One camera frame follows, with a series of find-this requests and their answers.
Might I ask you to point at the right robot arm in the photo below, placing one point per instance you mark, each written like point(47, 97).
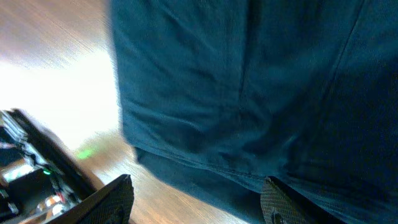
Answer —
point(41, 184)

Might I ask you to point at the dark blue denim shorts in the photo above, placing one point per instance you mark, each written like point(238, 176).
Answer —
point(219, 98)

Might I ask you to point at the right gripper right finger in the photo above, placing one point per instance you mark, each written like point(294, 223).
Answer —
point(283, 205)

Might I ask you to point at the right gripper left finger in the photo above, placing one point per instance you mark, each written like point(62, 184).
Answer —
point(110, 205)

